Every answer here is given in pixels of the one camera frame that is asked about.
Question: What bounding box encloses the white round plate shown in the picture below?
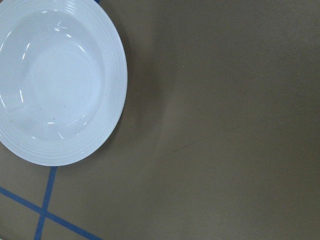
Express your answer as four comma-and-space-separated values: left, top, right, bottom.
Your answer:
0, 0, 128, 166

